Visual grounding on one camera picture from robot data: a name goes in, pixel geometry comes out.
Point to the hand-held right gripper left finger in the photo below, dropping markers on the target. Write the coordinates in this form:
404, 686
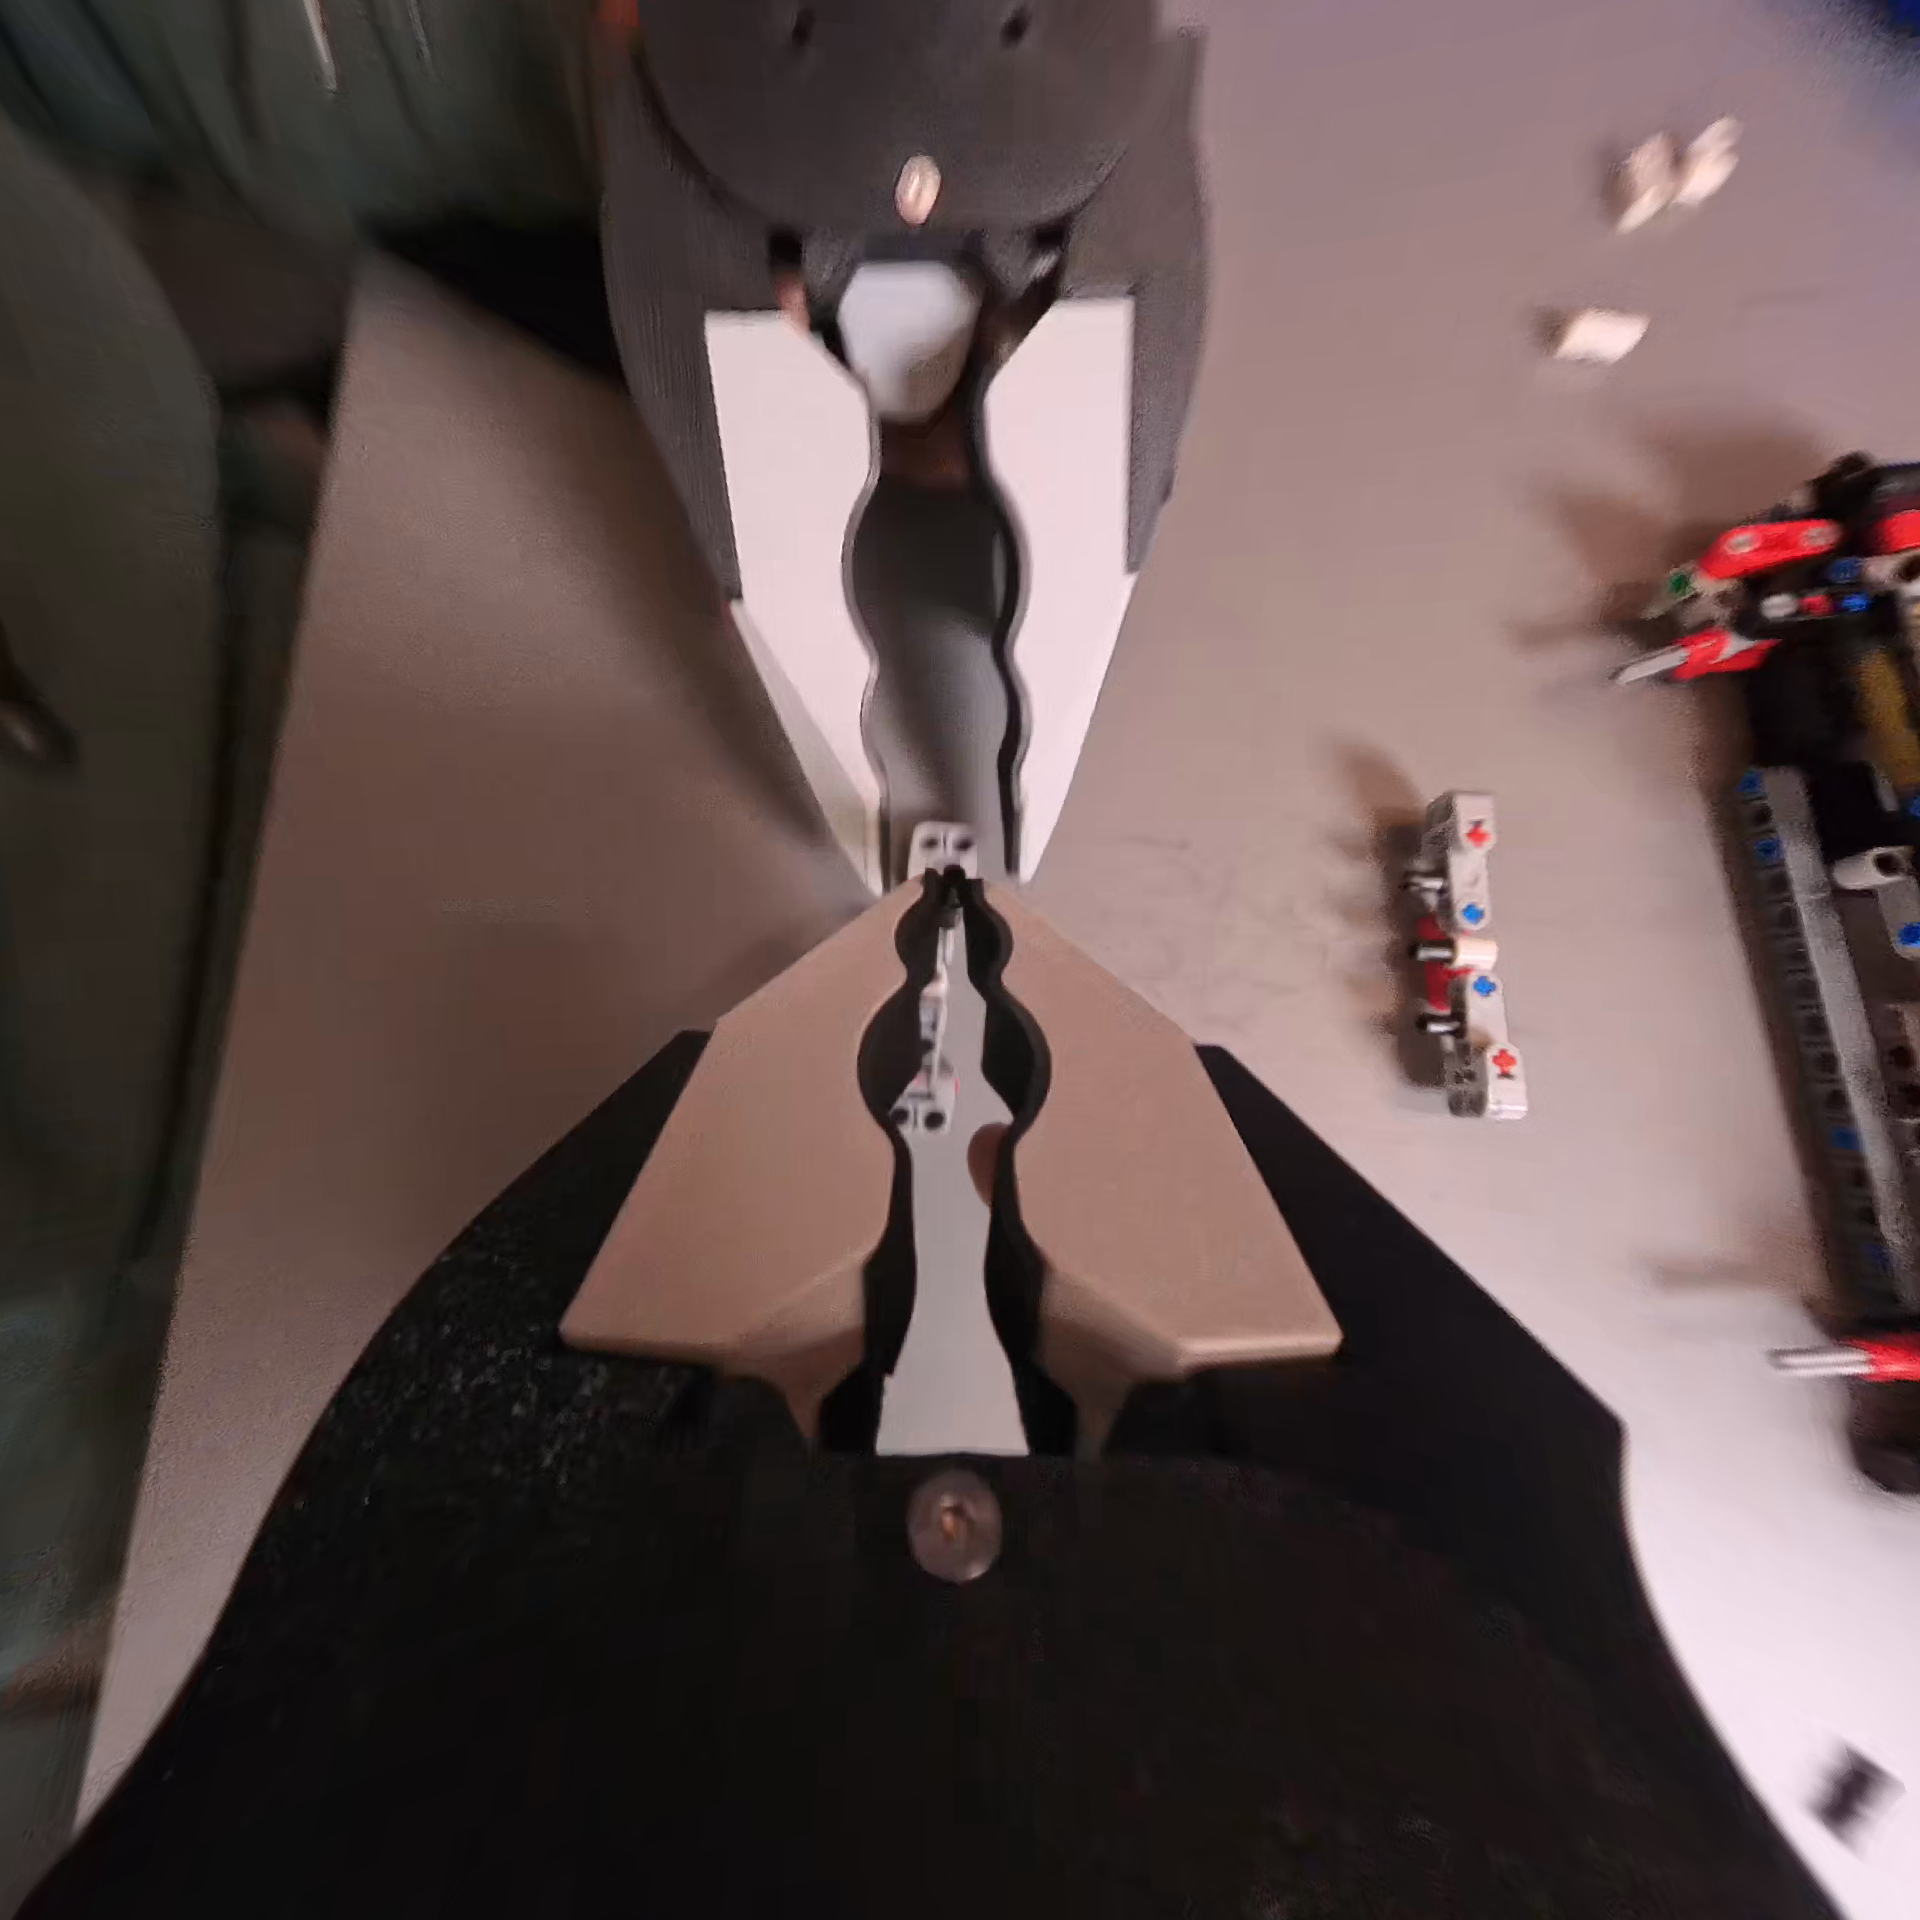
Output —
734, 1201

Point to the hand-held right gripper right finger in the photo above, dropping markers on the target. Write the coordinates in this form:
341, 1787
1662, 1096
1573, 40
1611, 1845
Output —
1154, 1201

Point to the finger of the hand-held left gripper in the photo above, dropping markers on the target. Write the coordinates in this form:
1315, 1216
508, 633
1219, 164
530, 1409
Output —
779, 494
1073, 480

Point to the grey lego beam assembly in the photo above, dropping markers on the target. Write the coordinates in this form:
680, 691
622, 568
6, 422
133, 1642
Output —
945, 844
1484, 1072

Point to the small white lego connector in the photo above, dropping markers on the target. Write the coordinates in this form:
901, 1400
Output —
1642, 180
1597, 331
1709, 157

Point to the lego car model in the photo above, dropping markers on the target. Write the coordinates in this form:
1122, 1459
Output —
1816, 931

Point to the small black lego piece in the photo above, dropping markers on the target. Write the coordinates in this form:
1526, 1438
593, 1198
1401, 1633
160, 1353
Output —
1852, 1793

